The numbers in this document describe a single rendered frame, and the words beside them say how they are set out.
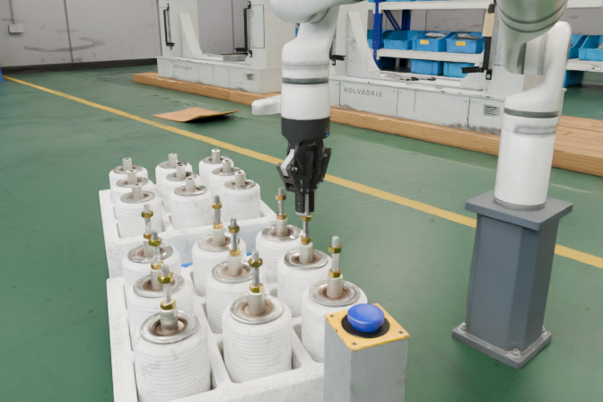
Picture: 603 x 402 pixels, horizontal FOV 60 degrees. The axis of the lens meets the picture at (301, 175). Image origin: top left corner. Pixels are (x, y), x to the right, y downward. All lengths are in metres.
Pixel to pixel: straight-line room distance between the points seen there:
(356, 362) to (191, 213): 0.71
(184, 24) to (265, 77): 1.41
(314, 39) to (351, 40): 2.69
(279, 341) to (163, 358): 0.15
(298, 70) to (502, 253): 0.53
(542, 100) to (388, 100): 2.14
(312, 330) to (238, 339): 0.11
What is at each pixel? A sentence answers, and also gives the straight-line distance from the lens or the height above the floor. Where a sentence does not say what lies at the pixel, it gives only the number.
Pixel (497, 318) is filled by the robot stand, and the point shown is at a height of 0.08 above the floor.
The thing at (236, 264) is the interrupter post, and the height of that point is 0.27.
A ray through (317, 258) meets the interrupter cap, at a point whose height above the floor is 0.25.
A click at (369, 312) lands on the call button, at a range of 0.59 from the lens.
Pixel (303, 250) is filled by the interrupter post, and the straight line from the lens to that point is 0.86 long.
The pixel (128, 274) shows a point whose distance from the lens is 0.92.
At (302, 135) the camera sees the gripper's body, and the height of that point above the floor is 0.47.
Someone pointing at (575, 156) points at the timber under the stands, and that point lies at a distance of 2.51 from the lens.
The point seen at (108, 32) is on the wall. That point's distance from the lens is 7.24.
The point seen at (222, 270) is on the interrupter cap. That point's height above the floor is 0.25.
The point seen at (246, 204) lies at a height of 0.22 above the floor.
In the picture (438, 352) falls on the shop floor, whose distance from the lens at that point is 1.12.
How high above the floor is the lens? 0.64
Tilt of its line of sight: 17 degrees down
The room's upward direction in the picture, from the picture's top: straight up
